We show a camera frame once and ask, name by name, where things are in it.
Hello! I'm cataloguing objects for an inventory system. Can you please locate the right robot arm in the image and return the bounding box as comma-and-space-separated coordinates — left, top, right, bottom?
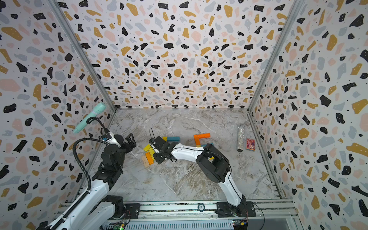
149, 136, 247, 217

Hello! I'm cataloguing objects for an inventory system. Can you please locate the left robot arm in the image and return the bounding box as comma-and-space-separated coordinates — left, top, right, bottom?
38, 132, 137, 230

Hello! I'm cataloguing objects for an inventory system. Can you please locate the orange block small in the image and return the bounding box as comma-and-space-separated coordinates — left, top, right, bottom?
145, 152, 154, 165

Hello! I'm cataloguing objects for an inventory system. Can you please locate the beige wooden block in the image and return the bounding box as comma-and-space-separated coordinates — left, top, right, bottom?
141, 155, 150, 168

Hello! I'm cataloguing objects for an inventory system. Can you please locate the mint green microphone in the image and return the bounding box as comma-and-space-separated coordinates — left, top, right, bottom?
73, 103, 106, 134

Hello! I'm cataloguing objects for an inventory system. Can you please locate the glitter tube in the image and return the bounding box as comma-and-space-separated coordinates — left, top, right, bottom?
237, 124, 245, 152

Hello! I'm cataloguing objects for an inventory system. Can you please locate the pink card box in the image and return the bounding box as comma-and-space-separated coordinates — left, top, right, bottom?
246, 138, 256, 151

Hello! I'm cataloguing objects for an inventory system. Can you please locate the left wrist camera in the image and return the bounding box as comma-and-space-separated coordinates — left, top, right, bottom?
101, 132, 121, 148

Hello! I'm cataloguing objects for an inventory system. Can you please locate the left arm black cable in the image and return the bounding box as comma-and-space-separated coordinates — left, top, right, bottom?
37, 137, 108, 230

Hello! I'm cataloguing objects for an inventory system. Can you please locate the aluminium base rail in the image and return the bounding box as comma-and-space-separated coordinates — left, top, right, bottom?
51, 201, 302, 230

